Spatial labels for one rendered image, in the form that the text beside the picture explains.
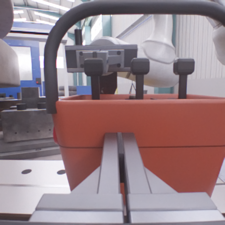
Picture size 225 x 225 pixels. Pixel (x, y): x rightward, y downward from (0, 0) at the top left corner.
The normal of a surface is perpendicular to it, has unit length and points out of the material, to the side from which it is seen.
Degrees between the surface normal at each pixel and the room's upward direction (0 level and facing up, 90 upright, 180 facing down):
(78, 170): 97
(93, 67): 102
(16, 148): 90
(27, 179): 0
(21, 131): 90
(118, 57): 96
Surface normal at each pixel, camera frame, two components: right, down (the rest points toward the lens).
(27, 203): -0.01, -0.99
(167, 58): 0.19, 0.03
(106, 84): -0.01, 0.37
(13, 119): 0.37, 0.14
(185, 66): -0.01, 0.15
